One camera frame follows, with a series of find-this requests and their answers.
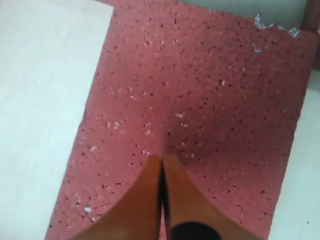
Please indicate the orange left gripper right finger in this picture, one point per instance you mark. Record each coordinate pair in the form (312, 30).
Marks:
(189, 215)

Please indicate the front row large brick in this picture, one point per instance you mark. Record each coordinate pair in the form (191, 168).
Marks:
(311, 17)

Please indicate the red brick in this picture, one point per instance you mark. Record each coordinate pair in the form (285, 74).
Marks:
(214, 88)

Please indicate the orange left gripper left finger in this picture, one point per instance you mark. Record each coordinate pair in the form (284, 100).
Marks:
(137, 215)

